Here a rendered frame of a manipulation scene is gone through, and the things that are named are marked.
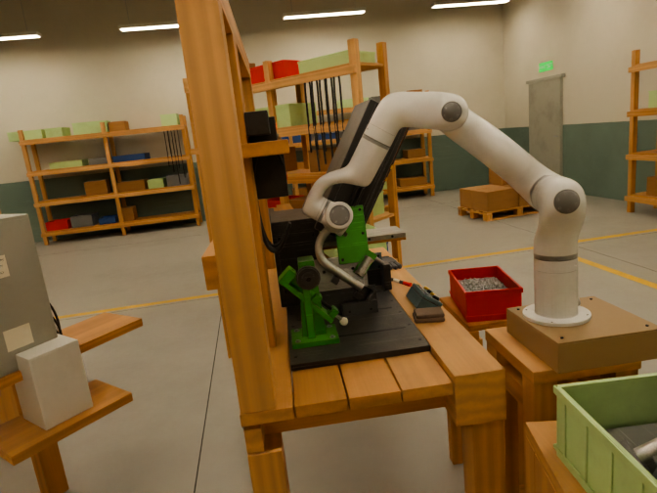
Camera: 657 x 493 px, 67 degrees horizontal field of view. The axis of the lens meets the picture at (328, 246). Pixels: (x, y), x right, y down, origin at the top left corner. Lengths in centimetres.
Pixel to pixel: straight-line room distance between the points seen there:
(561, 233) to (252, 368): 92
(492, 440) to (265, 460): 61
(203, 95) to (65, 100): 1025
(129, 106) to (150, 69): 83
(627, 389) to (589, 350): 26
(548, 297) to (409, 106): 69
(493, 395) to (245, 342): 66
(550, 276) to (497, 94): 1073
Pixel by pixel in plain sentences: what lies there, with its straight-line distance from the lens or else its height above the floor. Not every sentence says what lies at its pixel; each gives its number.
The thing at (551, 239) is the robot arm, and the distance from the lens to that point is 153.
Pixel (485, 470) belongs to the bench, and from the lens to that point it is 155.
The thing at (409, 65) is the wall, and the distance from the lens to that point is 1145.
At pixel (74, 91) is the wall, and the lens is 1132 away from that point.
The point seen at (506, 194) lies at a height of 37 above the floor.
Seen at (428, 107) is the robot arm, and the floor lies 159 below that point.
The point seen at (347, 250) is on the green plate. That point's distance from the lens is 182.
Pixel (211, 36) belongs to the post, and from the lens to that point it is 117.
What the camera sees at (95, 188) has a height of 98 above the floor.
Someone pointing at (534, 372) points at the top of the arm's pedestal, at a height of 85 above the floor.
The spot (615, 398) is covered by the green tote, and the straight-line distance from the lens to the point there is 129.
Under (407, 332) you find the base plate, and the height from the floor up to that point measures 90.
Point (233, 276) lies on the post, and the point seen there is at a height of 124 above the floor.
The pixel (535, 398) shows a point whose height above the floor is 77.
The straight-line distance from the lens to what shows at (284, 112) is 508.
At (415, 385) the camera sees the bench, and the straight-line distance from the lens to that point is 136.
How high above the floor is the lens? 154
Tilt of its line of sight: 13 degrees down
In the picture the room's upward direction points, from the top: 6 degrees counter-clockwise
